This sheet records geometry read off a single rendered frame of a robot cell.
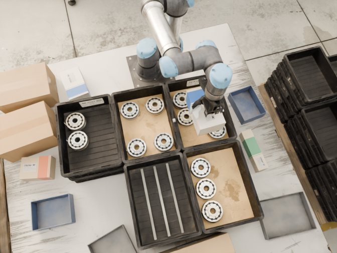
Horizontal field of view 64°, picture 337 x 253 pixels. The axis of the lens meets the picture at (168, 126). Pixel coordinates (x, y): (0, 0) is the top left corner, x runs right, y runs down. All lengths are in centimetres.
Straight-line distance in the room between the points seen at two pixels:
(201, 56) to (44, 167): 106
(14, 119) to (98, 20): 168
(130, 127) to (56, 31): 180
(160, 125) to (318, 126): 126
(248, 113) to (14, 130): 135
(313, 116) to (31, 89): 194
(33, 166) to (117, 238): 60
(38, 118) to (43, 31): 163
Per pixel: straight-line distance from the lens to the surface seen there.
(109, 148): 149
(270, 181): 167
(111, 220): 157
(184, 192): 142
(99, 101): 153
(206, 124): 120
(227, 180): 147
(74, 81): 175
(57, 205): 164
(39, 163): 165
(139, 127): 151
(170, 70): 95
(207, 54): 99
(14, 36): 322
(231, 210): 145
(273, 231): 165
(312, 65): 237
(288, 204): 169
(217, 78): 92
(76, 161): 152
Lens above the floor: 224
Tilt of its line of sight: 70 degrees down
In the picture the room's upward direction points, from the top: 3 degrees clockwise
